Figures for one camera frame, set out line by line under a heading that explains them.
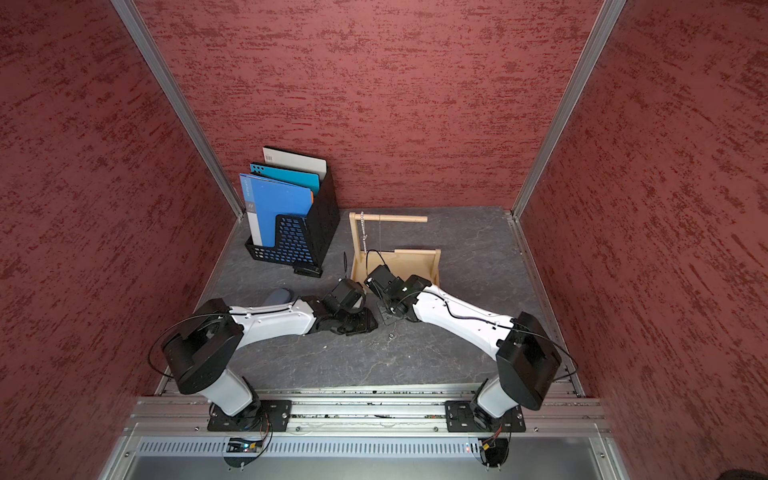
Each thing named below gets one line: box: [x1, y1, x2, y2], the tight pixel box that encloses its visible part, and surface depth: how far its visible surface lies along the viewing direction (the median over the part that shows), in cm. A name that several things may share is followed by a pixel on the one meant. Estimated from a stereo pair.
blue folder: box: [239, 173, 314, 247], surface depth 91 cm
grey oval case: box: [263, 288, 295, 306], surface depth 96 cm
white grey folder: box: [263, 146, 327, 180], surface depth 101 cm
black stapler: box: [293, 262, 323, 278], surface depth 102 cm
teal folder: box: [250, 163, 320, 195], surface depth 94 cm
